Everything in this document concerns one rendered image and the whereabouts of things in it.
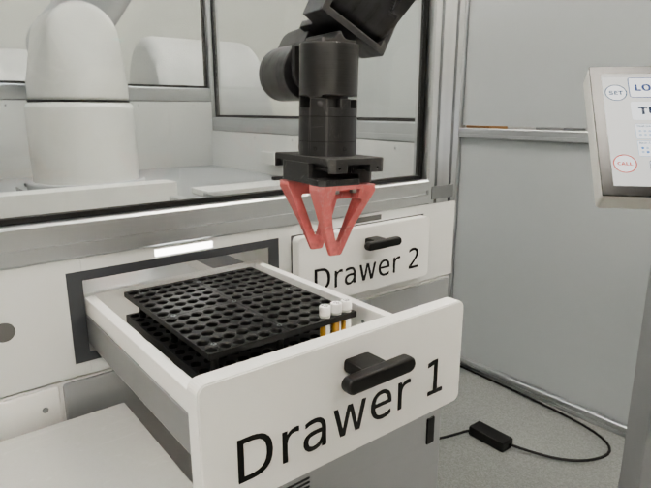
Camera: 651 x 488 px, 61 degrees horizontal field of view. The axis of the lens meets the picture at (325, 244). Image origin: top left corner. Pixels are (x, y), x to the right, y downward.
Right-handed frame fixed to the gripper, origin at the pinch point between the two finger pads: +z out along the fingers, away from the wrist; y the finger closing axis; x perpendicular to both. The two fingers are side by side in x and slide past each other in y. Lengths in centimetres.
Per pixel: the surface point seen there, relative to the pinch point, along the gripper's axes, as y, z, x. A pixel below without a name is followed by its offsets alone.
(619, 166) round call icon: -7, -5, 72
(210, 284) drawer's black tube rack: -17.1, 8.0, -5.3
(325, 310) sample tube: 0.8, 6.9, -0.4
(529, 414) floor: -61, 95, 140
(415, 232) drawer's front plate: -22.7, 6.9, 35.8
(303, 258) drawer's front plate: -21.6, 7.9, 11.6
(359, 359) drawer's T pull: 12.3, 6.8, -5.1
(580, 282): -55, 44, 153
